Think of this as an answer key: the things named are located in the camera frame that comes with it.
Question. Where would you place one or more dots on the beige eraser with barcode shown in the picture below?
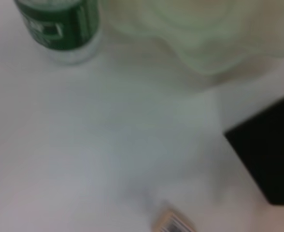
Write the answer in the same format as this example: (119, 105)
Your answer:
(173, 223)

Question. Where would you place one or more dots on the clear green-label water bottle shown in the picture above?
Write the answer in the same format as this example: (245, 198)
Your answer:
(60, 26)

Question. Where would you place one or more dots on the pale green glass fruit plate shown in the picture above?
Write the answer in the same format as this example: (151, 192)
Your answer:
(204, 36)

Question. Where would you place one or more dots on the black mesh pen holder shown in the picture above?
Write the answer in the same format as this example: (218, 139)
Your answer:
(272, 157)

